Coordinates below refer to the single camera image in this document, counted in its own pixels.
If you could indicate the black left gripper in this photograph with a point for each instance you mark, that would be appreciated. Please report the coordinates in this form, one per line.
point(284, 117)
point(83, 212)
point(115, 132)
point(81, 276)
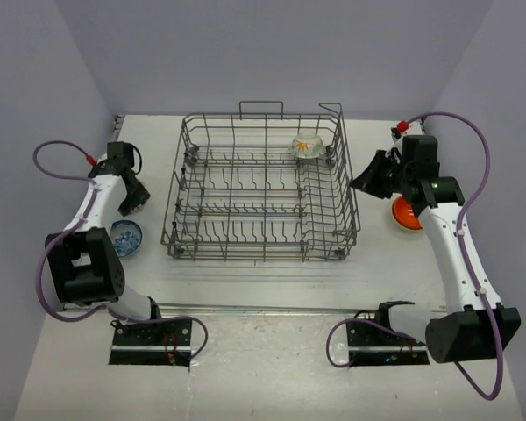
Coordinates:
point(139, 198)

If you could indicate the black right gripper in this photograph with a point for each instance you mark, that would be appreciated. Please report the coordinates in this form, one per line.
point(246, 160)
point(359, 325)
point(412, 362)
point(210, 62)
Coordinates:
point(368, 181)

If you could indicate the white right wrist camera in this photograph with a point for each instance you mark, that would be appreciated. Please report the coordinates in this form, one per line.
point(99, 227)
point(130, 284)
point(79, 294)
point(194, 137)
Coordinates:
point(398, 132)

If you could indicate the grey wire dish rack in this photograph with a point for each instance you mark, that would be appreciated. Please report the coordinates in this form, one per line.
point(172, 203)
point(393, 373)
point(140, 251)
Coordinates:
point(238, 193)

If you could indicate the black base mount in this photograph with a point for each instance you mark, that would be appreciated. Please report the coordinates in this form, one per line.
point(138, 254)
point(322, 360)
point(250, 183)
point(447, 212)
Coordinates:
point(371, 347)
point(164, 344)

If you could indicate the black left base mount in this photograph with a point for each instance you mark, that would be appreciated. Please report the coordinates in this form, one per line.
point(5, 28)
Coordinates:
point(164, 344)

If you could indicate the white blue flower bowl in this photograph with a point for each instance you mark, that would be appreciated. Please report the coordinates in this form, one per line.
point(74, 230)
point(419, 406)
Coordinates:
point(126, 237)

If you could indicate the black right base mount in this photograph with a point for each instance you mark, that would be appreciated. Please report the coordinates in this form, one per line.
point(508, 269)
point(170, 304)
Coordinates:
point(371, 347)

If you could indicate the white floral bowl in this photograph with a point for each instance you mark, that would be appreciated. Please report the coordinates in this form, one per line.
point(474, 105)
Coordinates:
point(307, 144)

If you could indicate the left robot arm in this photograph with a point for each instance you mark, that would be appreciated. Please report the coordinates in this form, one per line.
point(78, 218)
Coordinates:
point(82, 260)

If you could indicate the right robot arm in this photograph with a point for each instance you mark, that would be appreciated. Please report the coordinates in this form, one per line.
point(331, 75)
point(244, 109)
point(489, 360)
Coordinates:
point(477, 325)

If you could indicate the orange bowl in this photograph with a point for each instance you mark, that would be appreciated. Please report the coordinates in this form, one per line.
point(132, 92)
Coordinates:
point(407, 212)

